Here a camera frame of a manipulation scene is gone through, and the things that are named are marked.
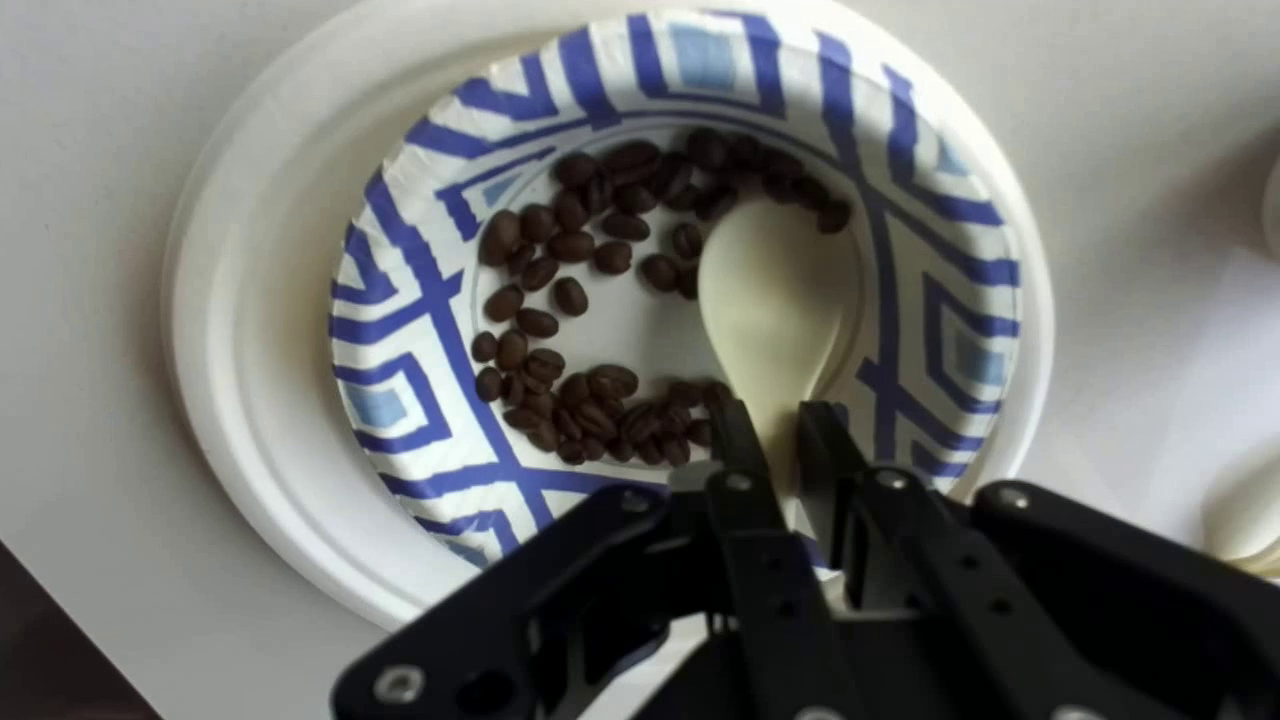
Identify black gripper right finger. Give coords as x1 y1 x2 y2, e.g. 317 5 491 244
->
795 395 1280 720

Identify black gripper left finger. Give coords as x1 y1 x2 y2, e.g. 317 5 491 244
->
329 393 860 720

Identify cream plastic spoon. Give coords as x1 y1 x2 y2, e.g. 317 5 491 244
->
1201 445 1280 580
691 197 872 594

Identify blue patterned paper bowl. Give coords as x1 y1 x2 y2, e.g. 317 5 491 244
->
324 10 1033 576

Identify coffee beans heap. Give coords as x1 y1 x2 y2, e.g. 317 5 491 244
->
468 126 857 472

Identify white paper plate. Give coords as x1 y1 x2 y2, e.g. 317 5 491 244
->
164 0 1060 633

